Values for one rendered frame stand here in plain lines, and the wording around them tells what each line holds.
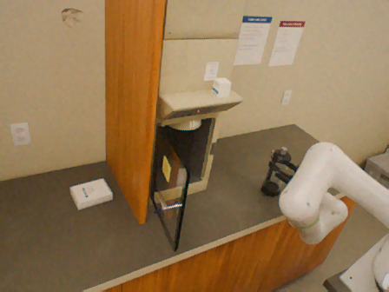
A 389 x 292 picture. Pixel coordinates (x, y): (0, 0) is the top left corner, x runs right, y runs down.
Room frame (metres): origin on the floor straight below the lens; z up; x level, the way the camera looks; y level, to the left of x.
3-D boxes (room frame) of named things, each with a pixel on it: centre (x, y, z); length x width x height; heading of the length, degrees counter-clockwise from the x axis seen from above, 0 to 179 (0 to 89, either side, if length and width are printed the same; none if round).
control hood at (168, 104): (1.14, 0.00, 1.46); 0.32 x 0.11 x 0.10; 125
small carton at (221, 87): (1.18, -0.07, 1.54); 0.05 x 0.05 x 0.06; 30
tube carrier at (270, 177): (1.35, -0.44, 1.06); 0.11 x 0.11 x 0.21
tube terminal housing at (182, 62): (1.29, 0.10, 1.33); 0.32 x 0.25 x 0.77; 125
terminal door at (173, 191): (0.95, 0.07, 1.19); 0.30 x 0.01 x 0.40; 28
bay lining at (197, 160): (1.29, 0.10, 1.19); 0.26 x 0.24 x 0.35; 125
